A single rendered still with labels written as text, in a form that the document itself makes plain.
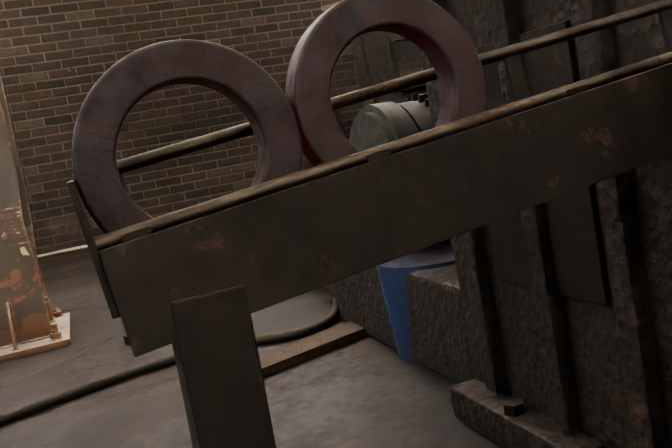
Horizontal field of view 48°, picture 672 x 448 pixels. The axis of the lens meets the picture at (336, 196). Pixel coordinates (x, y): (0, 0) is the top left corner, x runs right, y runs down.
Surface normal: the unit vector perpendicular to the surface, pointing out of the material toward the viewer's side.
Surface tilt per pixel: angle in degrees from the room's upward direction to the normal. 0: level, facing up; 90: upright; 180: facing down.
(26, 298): 90
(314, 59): 90
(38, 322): 90
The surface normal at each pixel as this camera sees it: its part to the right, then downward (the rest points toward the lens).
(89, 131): 0.33, 0.03
